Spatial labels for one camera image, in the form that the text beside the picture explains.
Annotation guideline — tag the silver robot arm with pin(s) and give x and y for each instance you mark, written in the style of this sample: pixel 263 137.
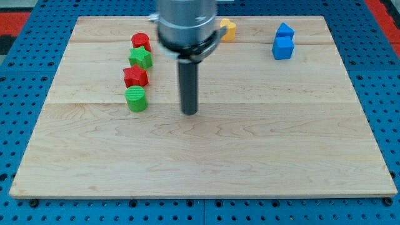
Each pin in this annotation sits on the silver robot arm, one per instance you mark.
pixel 186 29

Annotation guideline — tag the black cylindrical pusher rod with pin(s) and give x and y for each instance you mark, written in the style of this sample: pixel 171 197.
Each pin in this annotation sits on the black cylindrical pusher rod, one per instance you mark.
pixel 188 87

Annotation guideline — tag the green cylinder block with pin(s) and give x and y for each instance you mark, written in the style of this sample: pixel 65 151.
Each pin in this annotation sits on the green cylinder block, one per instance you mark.
pixel 136 98

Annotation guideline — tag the red star block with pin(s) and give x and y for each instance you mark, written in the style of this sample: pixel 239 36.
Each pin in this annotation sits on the red star block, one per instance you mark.
pixel 135 76

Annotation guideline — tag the wooden board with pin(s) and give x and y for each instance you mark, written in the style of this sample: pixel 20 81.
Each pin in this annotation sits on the wooden board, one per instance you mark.
pixel 265 128

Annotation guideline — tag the green star block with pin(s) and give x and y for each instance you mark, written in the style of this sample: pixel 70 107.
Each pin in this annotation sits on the green star block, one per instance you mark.
pixel 141 57

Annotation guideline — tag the yellow heart block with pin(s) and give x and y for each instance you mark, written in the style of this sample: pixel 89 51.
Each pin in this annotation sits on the yellow heart block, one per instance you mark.
pixel 230 29

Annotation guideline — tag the red cylinder block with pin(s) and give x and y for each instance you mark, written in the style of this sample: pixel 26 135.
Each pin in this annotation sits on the red cylinder block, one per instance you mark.
pixel 141 39

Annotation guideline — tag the blue cube block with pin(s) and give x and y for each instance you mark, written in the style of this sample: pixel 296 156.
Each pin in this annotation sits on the blue cube block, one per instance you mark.
pixel 282 48

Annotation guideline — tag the blue triangle block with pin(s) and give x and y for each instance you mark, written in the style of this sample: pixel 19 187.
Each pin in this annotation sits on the blue triangle block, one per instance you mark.
pixel 285 31

